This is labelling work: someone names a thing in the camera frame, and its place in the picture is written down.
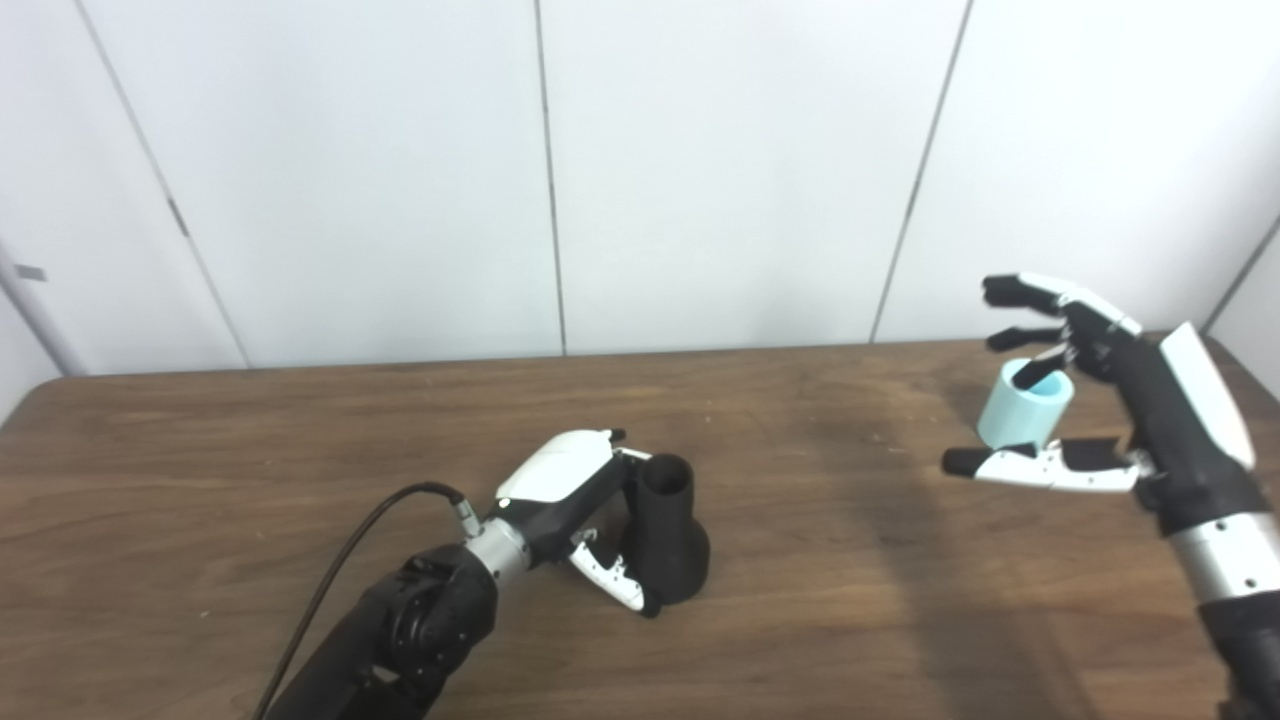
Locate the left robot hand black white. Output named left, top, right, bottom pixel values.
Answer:
left=494, top=429, right=663, bottom=618

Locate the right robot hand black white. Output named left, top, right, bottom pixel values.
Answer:
left=942, top=272, right=1271, bottom=536

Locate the black funnel-shaped nozzle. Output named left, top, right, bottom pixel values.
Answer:
left=618, top=453, right=712, bottom=607

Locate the light-blue hose piece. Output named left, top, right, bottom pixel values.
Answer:
left=975, top=358, right=1076, bottom=453

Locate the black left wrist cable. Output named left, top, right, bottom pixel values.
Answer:
left=250, top=483, right=484, bottom=720

